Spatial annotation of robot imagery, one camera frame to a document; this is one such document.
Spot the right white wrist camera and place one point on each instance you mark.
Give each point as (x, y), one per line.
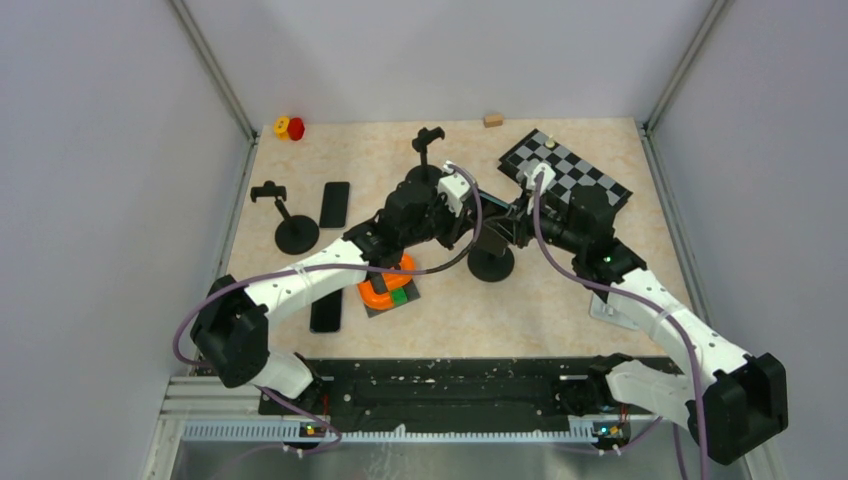
(538, 180)

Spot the black phone stand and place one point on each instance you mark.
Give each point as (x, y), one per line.
(491, 259)
(295, 234)
(425, 173)

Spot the green building brick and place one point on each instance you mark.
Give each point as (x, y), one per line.
(398, 297)

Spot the black grey chessboard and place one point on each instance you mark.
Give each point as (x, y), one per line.
(571, 171)

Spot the orange plastic ring toy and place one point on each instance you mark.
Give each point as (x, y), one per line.
(406, 262)

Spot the black phone lower left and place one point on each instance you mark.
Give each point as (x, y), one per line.
(326, 314)

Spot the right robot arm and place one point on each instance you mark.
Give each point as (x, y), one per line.
(729, 400)

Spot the small wooden block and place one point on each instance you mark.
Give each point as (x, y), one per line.
(493, 120)

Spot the teal edged black phone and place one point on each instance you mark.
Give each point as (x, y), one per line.
(493, 207)

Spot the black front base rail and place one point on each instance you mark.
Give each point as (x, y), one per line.
(454, 395)

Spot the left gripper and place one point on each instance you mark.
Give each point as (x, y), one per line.
(457, 225)

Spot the yellow toy block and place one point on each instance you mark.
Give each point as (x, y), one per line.
(281, 128)

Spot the black phone upper left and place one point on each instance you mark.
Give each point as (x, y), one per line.
(334, 207)

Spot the grey building baseplate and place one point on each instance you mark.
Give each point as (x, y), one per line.
(375, 297)

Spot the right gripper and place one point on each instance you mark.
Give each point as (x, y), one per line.
(523, 220)

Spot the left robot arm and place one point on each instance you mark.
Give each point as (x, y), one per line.
(232, 328)

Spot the white plastic phone holder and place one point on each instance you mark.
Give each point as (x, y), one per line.
(600, 310)

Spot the red toy block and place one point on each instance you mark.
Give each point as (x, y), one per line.
(295, 129)

